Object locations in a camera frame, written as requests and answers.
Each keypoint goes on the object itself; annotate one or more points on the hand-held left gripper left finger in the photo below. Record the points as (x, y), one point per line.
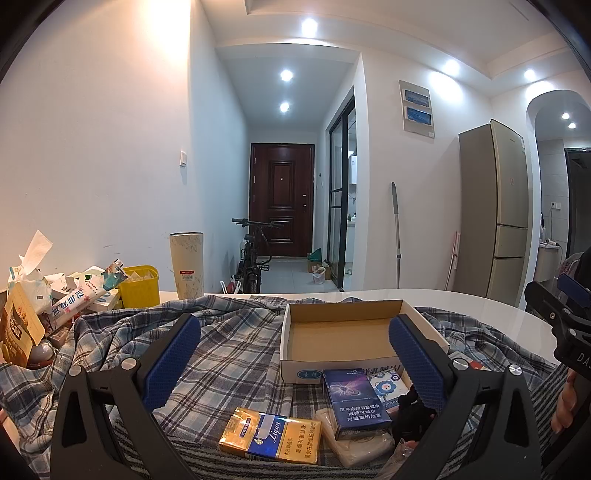
(173, 364)

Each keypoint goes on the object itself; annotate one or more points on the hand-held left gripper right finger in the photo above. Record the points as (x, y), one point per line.
(415, 364)

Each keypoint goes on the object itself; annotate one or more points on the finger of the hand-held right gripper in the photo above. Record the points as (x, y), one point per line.
(575, 286)
(547, 307)

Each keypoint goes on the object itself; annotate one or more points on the cartoon flower tissue pack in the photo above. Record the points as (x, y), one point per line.
(385, 390)

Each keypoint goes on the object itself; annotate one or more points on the black fabric item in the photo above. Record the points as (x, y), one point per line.
(413, 415)

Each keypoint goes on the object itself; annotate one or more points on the cardboard box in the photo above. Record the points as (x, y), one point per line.
(339, 339)

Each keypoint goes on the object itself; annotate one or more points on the person's right hand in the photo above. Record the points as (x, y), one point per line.
(564, 401)

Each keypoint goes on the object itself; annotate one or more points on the bag of clothes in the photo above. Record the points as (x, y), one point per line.
(572, 265)

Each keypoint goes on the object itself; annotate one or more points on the white sink cabinet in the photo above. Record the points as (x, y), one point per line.
(548, 261)

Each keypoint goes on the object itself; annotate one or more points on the blue plaid cloth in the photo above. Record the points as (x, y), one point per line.
(240, 360)

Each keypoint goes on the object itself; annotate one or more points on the yellow plastic container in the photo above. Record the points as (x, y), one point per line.
(138, 290)

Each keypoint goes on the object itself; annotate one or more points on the small white box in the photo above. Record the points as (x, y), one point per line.
(109, 301)

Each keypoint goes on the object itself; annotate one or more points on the beige marbled tumbler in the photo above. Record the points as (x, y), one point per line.
(187, 267)

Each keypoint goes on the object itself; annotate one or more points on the white plastic-wrapped packet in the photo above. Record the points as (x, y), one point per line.
(362, 451)

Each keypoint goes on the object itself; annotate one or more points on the pink white folded rack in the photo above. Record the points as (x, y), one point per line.
(453, 258)

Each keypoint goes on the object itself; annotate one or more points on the teal packet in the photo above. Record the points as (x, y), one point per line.
(113, 277)

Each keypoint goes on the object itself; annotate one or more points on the beige refrigerator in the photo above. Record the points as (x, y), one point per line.
(496, 207)

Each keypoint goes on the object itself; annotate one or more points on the yellow and blue cigarette pack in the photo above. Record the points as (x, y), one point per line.
(268, 438)

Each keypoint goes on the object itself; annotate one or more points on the black bicycle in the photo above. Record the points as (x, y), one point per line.
(253, 263)

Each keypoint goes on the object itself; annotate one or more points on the pink round object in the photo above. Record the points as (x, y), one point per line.
(41, 353)

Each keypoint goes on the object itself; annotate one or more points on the grey mop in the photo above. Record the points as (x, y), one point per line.
(396, 230)

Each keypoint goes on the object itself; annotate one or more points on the boxes on hallway floor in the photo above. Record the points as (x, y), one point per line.
(318, 267)

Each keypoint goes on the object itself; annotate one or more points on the tissue box with tissue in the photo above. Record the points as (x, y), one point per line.
(32, 295)

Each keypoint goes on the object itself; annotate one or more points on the orange brown paper bag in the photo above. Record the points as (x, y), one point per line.
(18, 327)

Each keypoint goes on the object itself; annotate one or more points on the black-framed glass sliding door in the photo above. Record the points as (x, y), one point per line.
(339, 198)

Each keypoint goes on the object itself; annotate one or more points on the dark red entrance door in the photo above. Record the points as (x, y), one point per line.
(281, 194)

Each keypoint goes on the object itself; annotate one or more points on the white water heater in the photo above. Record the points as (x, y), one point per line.
(353, 168)

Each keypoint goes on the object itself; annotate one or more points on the white light switch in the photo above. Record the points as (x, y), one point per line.
(183, 158)

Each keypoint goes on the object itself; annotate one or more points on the wall electrical panel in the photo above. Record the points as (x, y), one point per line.
(417, 108)

